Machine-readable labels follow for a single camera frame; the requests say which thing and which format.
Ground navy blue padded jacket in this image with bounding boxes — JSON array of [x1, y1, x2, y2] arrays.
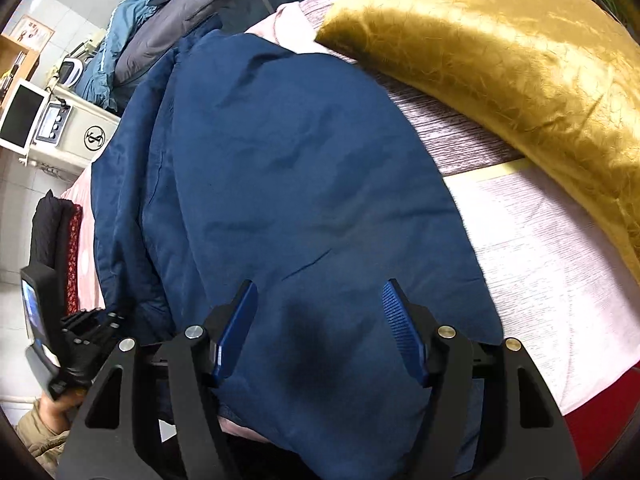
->
[[91, 32, 503, 479]]

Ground white machine with control panel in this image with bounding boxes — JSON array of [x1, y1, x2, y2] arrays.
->
[[24, 86, 119, 176]]

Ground person's left hand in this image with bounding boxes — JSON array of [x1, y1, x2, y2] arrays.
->
[[38, 389, 87, 434]]

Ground red patterned garment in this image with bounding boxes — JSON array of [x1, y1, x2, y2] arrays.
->
[[65, 204, 82, 315]]

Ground wooden cubby shelf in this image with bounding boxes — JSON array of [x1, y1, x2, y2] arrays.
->
[[0, 35, 40, 108]]

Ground white kettle appliance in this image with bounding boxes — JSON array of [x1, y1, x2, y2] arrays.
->
[[55, 58, 85, 89]]

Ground wall poster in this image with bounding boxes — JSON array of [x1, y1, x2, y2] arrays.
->
[[10, 14, 54, 52]]

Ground white tablet screen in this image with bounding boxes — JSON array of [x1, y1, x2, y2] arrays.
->
[[0, 79, 50, 155]]

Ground red fabric bag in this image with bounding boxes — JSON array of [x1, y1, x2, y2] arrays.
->
[[564, 364, 639, 479]]

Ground black quilted jacket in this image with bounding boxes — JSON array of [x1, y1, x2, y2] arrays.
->
[[29, 191, 75, 313]]

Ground gold satin pillow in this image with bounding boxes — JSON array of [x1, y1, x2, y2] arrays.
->
[[317, 0, 639, 272]]

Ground pink polka dot bedsheet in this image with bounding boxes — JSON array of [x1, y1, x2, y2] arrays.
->
[[60, 1, 640, 441]]

